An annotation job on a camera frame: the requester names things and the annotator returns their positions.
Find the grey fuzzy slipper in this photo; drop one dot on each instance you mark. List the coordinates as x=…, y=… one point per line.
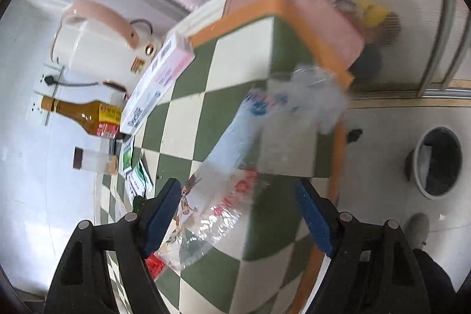
x=417, y=229

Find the black fleece pants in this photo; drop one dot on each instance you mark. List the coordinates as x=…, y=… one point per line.
x=436, y=284

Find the grey trash bin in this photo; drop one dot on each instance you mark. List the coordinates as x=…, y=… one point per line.
x=439, y=161

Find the sliding glass door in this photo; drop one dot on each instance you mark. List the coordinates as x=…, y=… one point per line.
x=412, y=23

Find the cream electric kettle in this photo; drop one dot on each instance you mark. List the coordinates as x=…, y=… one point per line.
x=92, y=49

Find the green and white packet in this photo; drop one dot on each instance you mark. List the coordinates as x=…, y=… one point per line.
x=139, y=179
x=127, y=155

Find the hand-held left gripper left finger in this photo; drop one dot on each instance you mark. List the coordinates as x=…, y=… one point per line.
x=162, y=216

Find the white wall socket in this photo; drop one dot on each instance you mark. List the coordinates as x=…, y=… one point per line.
x=42, y=93

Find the small clear jar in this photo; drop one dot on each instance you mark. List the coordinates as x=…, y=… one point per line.
x=94, y=160

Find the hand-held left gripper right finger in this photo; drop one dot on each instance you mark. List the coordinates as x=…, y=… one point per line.
x=315, y=222

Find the pink and white box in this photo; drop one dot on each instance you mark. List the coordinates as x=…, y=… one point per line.
x=162, y=78

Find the brown sauce bottle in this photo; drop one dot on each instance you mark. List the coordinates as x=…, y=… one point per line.
x=82, y=113

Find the yellow plastic bag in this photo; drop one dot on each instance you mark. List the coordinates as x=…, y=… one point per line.
x=373, y=12

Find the printed clear plastic bag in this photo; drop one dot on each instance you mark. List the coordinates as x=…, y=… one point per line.
x=228, y=167

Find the green checkered tablecloth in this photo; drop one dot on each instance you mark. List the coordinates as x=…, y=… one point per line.
x=235, y=78

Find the red snack packet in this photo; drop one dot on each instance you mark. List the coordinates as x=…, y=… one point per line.
x=154, y=264

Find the dark clump of debris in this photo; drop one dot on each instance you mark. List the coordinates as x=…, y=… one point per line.
x=354, y=135

